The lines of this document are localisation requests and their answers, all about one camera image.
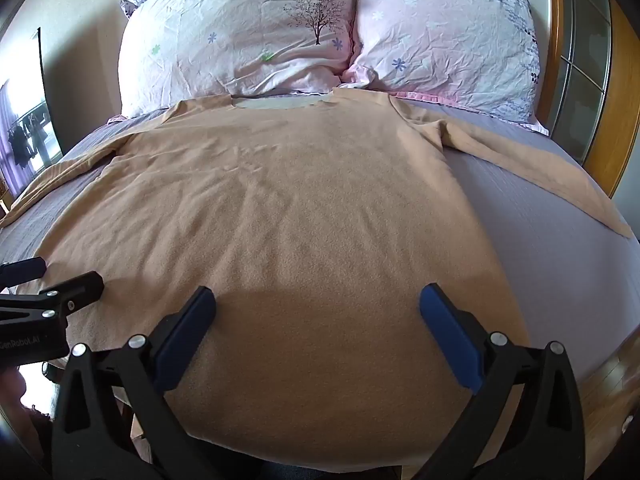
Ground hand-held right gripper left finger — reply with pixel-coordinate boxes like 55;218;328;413
51;286;217;480

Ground floral pillow with tree print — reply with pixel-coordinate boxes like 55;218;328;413
118;0;357;120

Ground pink floral pillow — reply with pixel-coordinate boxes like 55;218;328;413
341;0;550;136

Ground bed with grey sheet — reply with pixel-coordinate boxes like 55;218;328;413
0;91;629;386

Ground wooden headboard with glass panels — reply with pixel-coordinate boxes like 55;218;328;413
549;0;640;206

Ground window with purple curtain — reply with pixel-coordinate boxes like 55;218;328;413
0;27;63;196

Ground person's left hand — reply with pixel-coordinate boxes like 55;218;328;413
0;366;31;441

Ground beige long-sleeved shirt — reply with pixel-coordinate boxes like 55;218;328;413
0;87;635;463

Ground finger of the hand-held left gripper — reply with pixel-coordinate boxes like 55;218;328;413
0;271;105;322
0;257;47;292

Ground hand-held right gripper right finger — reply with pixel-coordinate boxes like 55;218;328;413
419;283;586;480

